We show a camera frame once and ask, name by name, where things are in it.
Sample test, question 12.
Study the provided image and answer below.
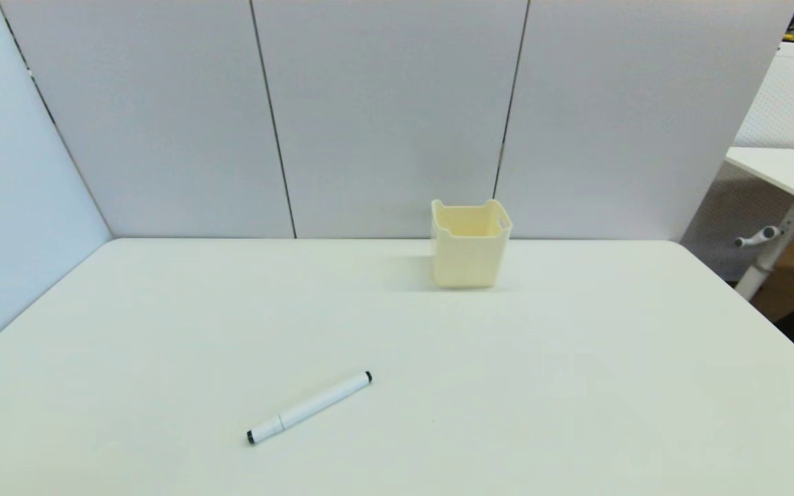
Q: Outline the cream plastic storage bin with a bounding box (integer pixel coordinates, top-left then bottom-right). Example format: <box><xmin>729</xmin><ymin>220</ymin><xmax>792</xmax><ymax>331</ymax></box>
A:
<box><xmin>430</xmin><ymin>198</ymin><xmax>513</xmax><ymax>289</ymax></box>

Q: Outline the white desk crank handle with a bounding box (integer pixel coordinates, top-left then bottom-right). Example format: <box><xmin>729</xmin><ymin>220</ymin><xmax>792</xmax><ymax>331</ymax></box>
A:
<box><xmin>735</xmin><ymin>225</ymin><xmax>784</xmax><ymax>249</ymax></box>

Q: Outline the white marker with black ends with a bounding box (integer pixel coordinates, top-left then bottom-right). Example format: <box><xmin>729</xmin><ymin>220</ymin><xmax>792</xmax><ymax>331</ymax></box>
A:
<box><xmin>246</xmin><ymin>371</ymin><xmax>373</xmax><ymax>446</ymax></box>

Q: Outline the white neighbouring desk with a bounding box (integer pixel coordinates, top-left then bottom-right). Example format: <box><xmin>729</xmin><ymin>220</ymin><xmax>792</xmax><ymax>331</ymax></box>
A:
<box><xmin>725</xmin><ymin>146</ymin><xmax>794</xmax><ymax>221</ymax></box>

